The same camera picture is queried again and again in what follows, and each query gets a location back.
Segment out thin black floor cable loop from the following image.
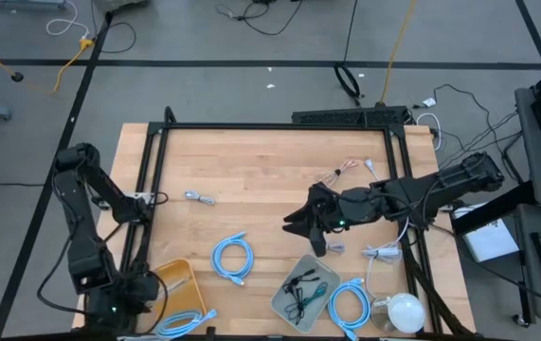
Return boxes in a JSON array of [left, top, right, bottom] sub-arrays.
[[99, 21, 137, 54]]

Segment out pinkish white braided cable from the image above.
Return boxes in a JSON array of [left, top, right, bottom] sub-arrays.
[[315, 159, 361, 187]]

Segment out white paper box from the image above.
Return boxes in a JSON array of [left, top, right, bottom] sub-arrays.
[[452, 203, 521, 263]]

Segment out black coiled floor cable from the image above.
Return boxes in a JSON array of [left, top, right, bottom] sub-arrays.
[[334, 0, 362, 108]]

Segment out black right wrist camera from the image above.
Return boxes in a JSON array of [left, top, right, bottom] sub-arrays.
[[308, 226, 329, 258]]

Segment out straight yellow floor cord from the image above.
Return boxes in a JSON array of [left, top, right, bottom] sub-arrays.
[[379, 0, 417, 106]]

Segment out white looped cable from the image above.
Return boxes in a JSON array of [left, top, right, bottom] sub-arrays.
[[415, 112, 442, 152]]

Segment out yellow extension cord with plug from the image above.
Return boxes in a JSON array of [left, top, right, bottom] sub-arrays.
[[0, 33, 95, 94]]

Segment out black cable bundle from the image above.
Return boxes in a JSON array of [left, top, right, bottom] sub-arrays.
[[433, 83, 521, 165]]

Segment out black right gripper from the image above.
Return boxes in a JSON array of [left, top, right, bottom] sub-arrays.
[[282, 183, 347, 238]]

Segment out grey plastic bin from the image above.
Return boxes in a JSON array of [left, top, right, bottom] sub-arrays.
[[269, 254, 342, 334]]

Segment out black tangled floor cable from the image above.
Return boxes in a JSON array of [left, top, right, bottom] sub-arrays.
[[215, 0, 304, 37]]

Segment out white lamp cord with switch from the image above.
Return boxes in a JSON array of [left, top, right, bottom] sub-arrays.
[[362, 158, 411, 299]]

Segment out black aluminium table frame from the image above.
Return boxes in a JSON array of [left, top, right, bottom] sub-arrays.
[[70, 106, 478, 341]]

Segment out white floor cable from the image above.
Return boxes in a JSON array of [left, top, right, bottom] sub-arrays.
[[45, 0, 91, 39]]

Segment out white bulb desk lamp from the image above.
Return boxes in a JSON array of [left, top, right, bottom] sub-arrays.
[[370, 292, 426, 334]]

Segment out teal cable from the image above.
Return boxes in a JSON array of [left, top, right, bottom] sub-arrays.
[[284, 282, 329, 319]]

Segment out light blue ethernet cable coil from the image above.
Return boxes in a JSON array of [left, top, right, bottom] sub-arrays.
[[210, 230, 255, 287], [155, 308, 218, 340], [326, 277, 372, 341]]

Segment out yellow plastic bin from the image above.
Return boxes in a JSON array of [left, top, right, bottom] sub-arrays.
[[149, 258, 208, 332]]

